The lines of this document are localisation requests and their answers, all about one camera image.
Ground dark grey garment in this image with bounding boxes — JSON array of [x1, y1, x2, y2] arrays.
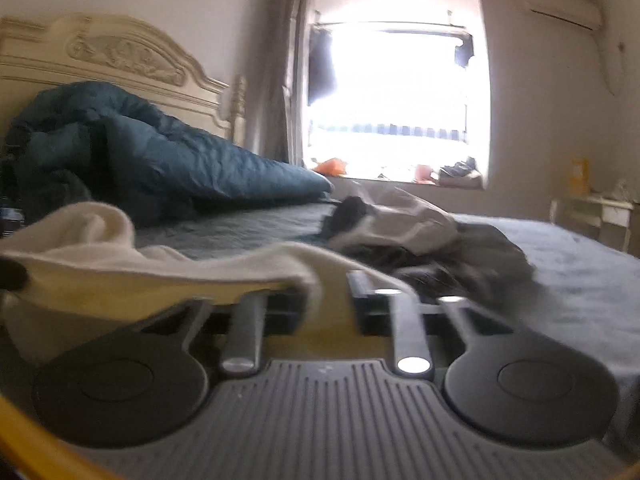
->
[[320, 196, 372, 239]]

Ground dark items on windowsill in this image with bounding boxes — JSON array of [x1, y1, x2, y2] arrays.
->
[[437, 157, 484, 189]]

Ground white garment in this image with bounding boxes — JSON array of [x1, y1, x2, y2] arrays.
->
[[345, 185, 459, 256]]

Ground cream carved headboard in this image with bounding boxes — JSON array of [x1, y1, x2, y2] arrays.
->
[[0, 13, 249, 150]]

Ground orange object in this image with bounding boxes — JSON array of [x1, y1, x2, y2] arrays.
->
[[312, 157, 349, 177]]

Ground dark bottle with pink label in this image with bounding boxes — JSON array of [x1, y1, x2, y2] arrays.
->
[[0, 195, 25, 239]]

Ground dark plaid garment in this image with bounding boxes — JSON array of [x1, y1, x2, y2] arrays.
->
[[350, 222, 539, 307]]

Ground large dark hanging cloth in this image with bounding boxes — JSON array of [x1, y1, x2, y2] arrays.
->
[[307, 27, 336, 107]]

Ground grey curtain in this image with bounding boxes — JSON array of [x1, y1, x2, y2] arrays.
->
[[270, 0, 314, 167]]

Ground cream fleece garment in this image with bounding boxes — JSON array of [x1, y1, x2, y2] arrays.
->
[[0, 202, 327, 358]]

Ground blue pillows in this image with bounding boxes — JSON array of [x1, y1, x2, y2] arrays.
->
[[4, 81, 335, 227]]

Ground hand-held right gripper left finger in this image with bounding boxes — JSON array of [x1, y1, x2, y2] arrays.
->
[[142, 291, 307, 376]]

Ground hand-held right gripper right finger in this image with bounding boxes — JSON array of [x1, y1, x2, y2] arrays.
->
[[348, 270, 516, 377]]

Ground yellow box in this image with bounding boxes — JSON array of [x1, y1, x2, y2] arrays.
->
[[570, 158, 591, 196]]

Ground window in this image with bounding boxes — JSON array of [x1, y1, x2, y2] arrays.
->
[[300, 0, 493, 182]]

